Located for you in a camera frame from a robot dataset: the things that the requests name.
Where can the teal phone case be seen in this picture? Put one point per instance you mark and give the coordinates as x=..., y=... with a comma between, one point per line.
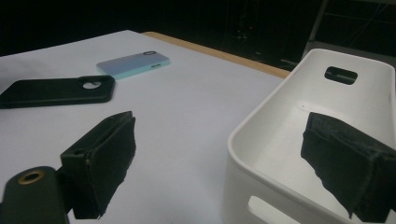
x=130, y=63

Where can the black phone case round hole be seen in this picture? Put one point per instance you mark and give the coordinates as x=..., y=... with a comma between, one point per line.
x=46, y=93

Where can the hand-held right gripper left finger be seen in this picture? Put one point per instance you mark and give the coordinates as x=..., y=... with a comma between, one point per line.
x=102, y=155

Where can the white table sheet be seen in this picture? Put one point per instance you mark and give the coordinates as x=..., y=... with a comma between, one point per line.
x=186, y=124

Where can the grey metal post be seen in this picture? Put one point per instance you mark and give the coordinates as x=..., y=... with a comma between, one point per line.
x=317, y=21

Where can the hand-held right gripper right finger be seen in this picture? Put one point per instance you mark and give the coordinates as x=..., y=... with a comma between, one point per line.
x=348, y=161

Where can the white plastic bin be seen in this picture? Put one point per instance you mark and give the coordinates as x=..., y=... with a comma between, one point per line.
x=274, y=140

